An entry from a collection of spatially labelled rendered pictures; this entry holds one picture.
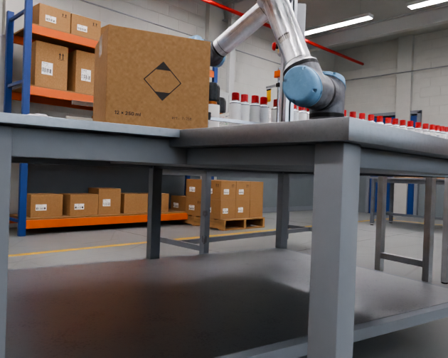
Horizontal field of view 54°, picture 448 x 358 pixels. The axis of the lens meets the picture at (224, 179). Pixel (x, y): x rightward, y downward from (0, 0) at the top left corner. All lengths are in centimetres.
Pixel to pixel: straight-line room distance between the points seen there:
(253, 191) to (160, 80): 493
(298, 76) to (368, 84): 902
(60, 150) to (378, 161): 67
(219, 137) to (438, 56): 905
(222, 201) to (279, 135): 491
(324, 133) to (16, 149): 61
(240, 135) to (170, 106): 42
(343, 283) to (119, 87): 78
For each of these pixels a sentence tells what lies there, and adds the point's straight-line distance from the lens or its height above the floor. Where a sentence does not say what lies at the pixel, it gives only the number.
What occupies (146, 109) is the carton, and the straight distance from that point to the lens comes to 126.
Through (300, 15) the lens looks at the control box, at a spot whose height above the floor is 142.
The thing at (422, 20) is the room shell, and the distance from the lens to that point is 885.
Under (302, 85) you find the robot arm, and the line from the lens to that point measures 137.
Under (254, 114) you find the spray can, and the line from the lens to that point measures 197.
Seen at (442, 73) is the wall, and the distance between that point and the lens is 977.
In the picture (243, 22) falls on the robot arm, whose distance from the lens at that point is 176.
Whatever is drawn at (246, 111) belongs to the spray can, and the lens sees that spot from 195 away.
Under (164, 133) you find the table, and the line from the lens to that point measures 104.
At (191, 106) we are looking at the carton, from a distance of 130.
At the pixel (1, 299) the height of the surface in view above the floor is 46.
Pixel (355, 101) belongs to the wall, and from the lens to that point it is 1045.
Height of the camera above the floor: 73
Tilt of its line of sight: 1 degrees down
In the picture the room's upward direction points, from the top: 2 degrees clockwise
